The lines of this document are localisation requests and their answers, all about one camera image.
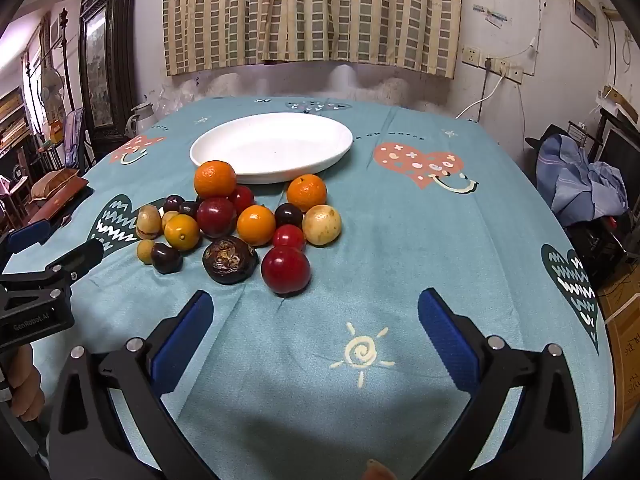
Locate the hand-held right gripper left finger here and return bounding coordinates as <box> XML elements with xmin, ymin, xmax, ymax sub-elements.
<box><xmin>47</xmin><ymin>290</ymin><xmax>216</xmax><ymax>480</ymax></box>

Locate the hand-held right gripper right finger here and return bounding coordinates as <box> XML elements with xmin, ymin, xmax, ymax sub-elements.
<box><xmin>417</xmin><ymin>287</ymin><xmax>585</xmax><ymax>480</ymax></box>

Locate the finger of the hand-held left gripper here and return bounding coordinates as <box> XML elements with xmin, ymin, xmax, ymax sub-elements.
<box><xmin>27</xmin><ymin>238</ymin><xmax>105</xmax><ymax>293</ymax></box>
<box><xmin>0</xmin><ymin>220</ymin><xmax>55</xmax><ymax>273</ymax></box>

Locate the tan oval fruit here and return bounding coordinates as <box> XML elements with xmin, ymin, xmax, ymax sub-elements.
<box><xmin>136</xmin><ymin>204</ymin><xmax>162</xmax><ymax>241</ymax></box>

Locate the dark brown mangosteen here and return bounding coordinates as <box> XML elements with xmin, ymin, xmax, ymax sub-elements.
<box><xmin>202</xmin><ymin>236</ymin><xmax>260</xmax><ymax>286</ymax></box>

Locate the small yellow-orange citrus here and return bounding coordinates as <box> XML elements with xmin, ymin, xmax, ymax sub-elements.
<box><xmin>164</xmin><ymin>214</ymin><xmax>202</xmax><ymax>251</ymax></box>

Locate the large red plum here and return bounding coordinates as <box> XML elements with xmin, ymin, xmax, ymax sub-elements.
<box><xmin>260</xmin><ymin>246</ymin><xmax>312</xmax><ymax>295</ymax></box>
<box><xmin>196</xmin><ymin>197</ymin><xmax>237</xmax><ymax>239</ymax></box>

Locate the medium orange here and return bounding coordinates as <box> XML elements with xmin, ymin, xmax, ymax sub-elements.
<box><xmin>236</xmin><ymin>205</ymin><xmax>277</xmax><ymax>247</ymax></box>

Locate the small red plum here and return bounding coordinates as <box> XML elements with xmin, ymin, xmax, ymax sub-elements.
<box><xmin>272</xmin><ymin>224</ymin><xmax>306</xmax><ymax>252</ymax></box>
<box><xmin>229</xmin><ymin>185</ymin><xmax>256</xmax><ymax>215</ymax></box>

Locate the large orange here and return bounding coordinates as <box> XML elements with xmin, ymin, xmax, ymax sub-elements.
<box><xmin>193</xmin><ymin>160</ymin><xmax>238</xmax><ymax>201</ymax></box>
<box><xmin>286</xmin><ymin>174</ymin><xmax>329</xmax><ymax>213</ymax></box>

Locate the dark purple plum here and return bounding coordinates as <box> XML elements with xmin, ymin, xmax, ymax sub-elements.
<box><xmin>274</xmin><ymin>203</ymin><xmax>304</xmax><ymax>228</ymax></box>
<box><xmin>151</xmin><ymin>242</ymin><xmax>184</xmax><ymax>275</ymax></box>

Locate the yellow passion fruit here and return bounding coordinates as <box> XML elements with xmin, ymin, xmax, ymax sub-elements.
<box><xmin>302</xmin><ymin>204</ymin><xmax>343</xmax><ymax>247</ymax></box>

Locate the white oval plate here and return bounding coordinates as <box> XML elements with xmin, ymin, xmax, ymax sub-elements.
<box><xmin>189</xmin><ymin>112</ymin><xmax>354</xmax><ymax>185</ymax></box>

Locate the person's left hand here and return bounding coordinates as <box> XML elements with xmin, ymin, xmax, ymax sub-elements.
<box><xmin>7</xmin><ymin>344</ymin><xmax>47</xmax><ymax>422</ymax></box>

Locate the person's right hand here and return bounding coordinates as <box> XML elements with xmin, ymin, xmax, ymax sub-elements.
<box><xmin>364</xmin><ymin>458</ymin><xmax>397</xmax><ymax>480</ymax></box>

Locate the brown cushion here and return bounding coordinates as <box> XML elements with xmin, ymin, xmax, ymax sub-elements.
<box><xmin>31</xmin><ymin>169</ymin><xmax>81</xmax><ymax>201</ymax></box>

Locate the teal printed tablecloth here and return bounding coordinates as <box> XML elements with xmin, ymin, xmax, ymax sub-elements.
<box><xmin>47</xmin><ymin>96</ymin><xmax>617</xmax><ymax>480</ymax></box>

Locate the purple striped cloth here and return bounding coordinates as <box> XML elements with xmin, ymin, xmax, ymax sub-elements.
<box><xmin>62</xmin><ymin>107</ymin><xmax>90</xmax><ymax>171</ymax></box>

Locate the white standing fan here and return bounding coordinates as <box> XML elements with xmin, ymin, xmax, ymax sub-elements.
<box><xmin>39</xmin><ymin>67</ymin><xmax>66</xmax><ymax>121</ymax></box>

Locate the white kettle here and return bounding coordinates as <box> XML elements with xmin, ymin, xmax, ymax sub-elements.
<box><xmin>125</xmin><ymin>101</ymin><xmax>158</xmax><ymax>137</ymax></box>

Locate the cardboard box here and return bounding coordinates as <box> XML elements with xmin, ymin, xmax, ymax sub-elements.
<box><xmin>597</xmin><ymin>272</ymin><xmax>640</xmax><ymax>436</ymax></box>

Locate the dark wooden coat stand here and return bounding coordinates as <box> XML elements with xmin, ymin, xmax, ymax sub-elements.
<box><xmin>57</xmin><ymin>7</ymin><xmax>76</xmax><ymax>113</ymax></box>

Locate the dark wooden framed mirror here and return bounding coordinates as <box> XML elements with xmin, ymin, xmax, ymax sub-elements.
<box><xmin>79</xmin><ymin>0</ymin><xmax>140</xmax><ymax>147</ymax></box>

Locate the blue crumpled cloth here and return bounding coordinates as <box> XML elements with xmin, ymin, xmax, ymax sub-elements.
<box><xmin>537</xmin><ymin>132</ymin><xmax>629</xmax><ymax>223</ymax></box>

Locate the black hat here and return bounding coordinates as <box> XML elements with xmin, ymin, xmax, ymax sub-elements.
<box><xmin>525</xmin><ymin>124</ymin><xmax>573</xmax><ymax>151</ymax></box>

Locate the black monitor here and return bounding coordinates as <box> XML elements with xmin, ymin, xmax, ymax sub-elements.
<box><xmin>597</xmin><ymin>127</ymin><xmax>640</xmax><ymax>181</ymax></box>

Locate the beige checked curtain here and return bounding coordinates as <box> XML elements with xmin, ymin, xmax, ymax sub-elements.
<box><xmin>161</xmin><ymin>0</ymin><xmax>463</xmax><ymax>80</ymax></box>

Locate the white power cable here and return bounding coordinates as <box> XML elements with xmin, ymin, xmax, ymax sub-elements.
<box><xmin>452</xmin><ymin>35</ymin><xmax>541</xmax><ymax>122</ymax></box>

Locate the framed wall notice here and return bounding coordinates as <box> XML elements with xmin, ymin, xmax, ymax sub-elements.
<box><xmin>570</xmin><ymin>0</ymin><xmax>601</xmax><ymax>48</ymax></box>

